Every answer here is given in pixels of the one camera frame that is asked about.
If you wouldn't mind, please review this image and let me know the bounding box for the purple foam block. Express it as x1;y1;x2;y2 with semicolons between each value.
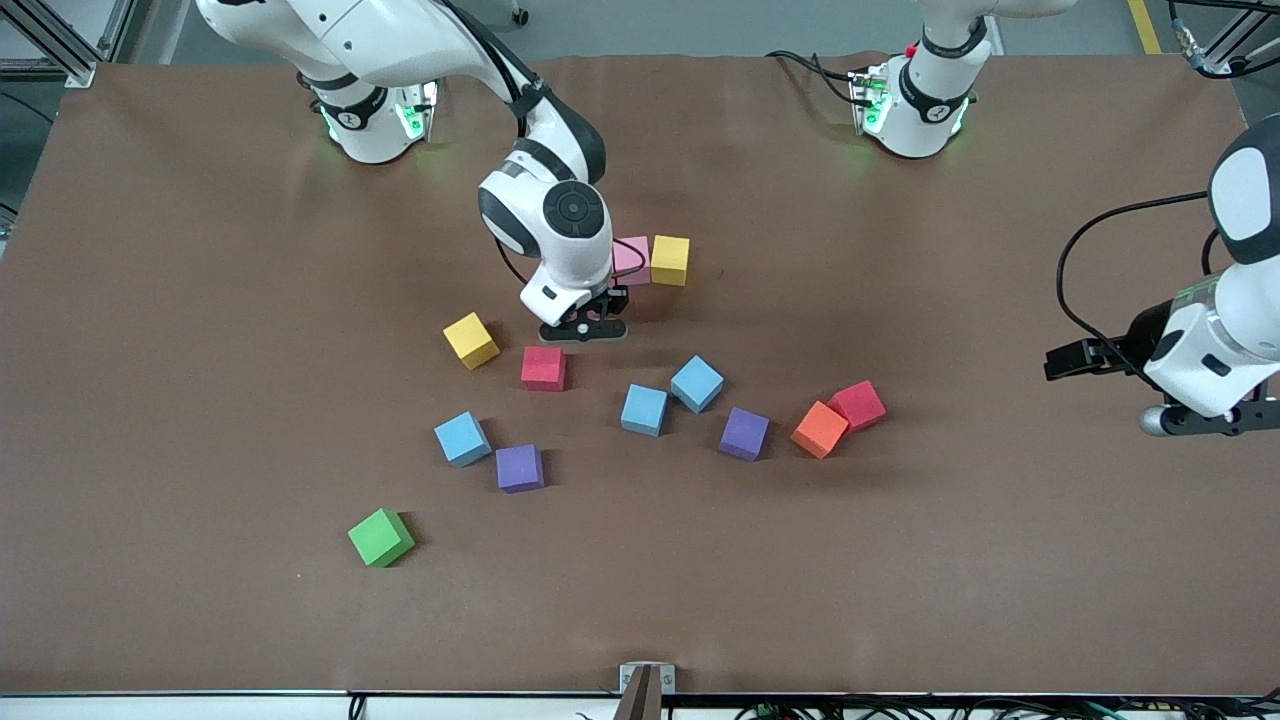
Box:
496;444;546;494
719;407;771;462

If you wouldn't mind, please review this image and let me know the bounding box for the black base cable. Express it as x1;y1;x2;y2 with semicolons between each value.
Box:
765;50;866;106

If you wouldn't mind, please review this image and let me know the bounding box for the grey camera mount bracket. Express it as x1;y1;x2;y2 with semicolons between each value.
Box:
615;663;677;720

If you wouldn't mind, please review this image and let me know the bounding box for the aluminium frame profile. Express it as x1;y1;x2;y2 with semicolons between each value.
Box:
0;0;141;89
1197;0;1280;77

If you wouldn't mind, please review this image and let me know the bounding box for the blue foam block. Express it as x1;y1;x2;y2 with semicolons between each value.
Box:
620;384;669;438
670;355;726;414
433;411;493;469

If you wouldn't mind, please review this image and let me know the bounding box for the brown table cover sheet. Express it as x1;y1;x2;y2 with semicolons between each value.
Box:
0;50;1280;698

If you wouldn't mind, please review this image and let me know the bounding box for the green foam block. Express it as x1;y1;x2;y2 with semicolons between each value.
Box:
347;508;416;569

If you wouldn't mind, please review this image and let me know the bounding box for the red foam block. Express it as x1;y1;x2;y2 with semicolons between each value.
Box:
521;346;567;393
828;380;888;431

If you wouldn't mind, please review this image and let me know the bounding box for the yellow foam block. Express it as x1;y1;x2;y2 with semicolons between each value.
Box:
443;312;501;371
650;235;691;287

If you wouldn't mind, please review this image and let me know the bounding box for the white table edge rail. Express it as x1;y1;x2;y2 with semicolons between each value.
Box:
0;692;1280;720

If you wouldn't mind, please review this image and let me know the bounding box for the orange foam block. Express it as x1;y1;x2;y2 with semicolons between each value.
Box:
790;400;850;460

